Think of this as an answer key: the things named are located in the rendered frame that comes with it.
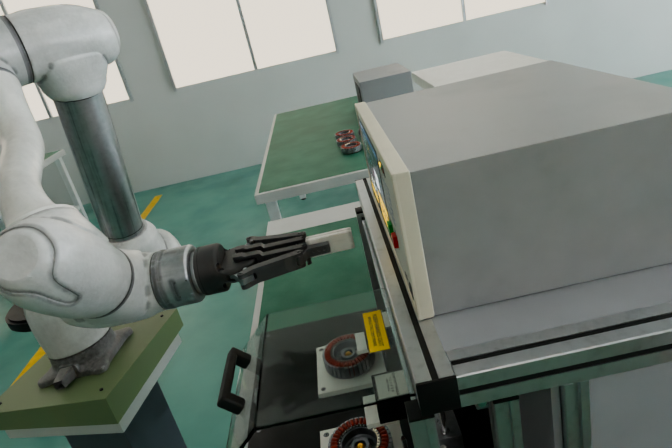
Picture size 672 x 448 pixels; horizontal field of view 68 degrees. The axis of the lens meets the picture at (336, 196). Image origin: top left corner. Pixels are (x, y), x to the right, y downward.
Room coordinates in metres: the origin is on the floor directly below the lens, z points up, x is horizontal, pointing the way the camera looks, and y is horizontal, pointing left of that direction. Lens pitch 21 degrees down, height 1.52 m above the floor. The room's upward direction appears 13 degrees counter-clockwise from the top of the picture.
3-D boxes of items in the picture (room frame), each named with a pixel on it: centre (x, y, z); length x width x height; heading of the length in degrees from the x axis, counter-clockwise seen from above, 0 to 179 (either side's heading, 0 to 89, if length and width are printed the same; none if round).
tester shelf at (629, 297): (0.76, -0.26, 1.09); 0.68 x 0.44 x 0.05; 179
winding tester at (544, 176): (0.75, -0.27, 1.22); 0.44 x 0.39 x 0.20; 179
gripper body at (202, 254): (0.69, 0.18, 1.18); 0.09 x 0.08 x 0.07; 88
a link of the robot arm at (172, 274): (0.69, 0.26, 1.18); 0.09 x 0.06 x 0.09; 178
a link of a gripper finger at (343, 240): (0.68, 0.02, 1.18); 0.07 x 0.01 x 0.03; 88
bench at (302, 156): (3.14, -0.20, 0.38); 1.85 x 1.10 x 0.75; 179
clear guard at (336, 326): (0.59, 0.05, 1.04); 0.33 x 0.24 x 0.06; 89
